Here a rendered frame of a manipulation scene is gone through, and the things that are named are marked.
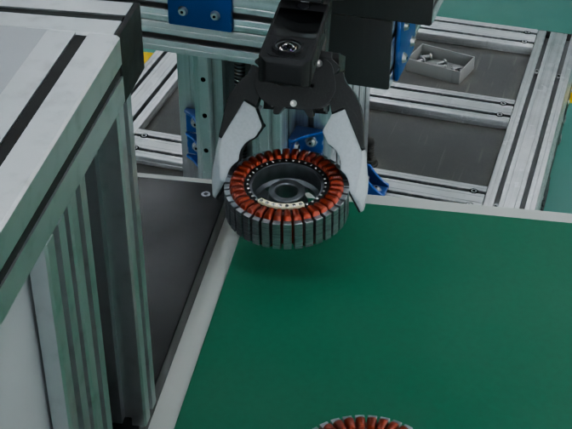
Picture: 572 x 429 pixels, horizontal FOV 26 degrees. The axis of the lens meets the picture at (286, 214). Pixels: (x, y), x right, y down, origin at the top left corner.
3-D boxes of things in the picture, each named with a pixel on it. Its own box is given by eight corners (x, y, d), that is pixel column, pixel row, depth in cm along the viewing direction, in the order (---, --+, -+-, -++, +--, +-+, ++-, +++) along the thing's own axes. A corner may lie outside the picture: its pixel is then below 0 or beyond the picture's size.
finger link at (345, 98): (380, 141, 111) (336, 54, 111) (379, 142, 110) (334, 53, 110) (333, 165, 112) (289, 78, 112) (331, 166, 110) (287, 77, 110)
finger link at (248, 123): (226, 195, 118) (283, 117, 117) (214, 200, 112) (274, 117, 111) (201, 175, 118) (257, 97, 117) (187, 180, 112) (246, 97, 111)
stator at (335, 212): (238, 171, 118) (237, 139, 115) (355, 181, 116) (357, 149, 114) (214, 247, 109) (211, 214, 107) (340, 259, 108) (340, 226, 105)
